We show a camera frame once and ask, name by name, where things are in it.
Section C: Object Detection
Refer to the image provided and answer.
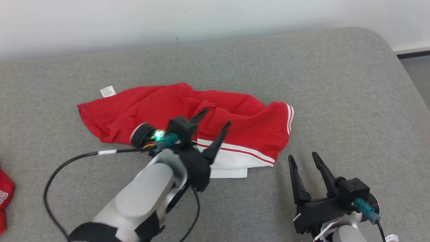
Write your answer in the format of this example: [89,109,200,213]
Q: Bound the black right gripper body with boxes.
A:
[293,197,357,235]

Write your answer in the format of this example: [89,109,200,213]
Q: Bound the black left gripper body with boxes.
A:
[129,123,212,193]

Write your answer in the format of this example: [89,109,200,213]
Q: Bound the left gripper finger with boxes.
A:
[201,121,232,166]
[189,108,210,126]

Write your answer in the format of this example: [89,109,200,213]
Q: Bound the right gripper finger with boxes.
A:
[312,152,338,198]
[288,155,312,205]

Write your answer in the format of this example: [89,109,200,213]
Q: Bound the red Bulls 23 jersey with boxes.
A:
[77,83,295,179]

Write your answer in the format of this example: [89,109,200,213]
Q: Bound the red Bulls 23 shorts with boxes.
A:
[0,168,15,235]

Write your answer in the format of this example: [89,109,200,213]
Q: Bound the dark skirting board strip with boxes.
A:
[396,50,430,60]

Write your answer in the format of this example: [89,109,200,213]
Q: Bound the thin black looped arm cable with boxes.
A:
[180,188,201,242]

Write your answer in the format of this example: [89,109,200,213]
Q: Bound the black right camera cable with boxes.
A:
[355,198,399,242]

